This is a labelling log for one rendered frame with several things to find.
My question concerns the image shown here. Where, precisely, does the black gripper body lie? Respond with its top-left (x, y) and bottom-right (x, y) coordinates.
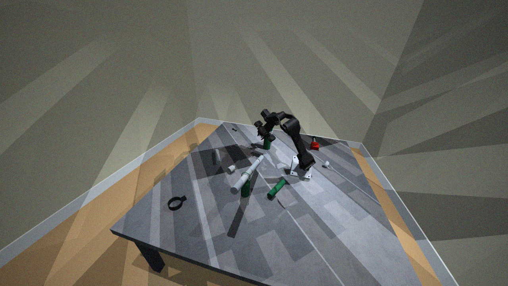
top-left (254, 120), bottom-right (276, 142)

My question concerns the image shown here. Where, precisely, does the black ring with tab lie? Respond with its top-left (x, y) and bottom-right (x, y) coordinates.
top-left (167, 195), bottom-right (187, 211)

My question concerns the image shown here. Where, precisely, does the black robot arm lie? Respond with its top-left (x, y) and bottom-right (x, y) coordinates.
top-left (258, 109), bottom-right (316, 171)

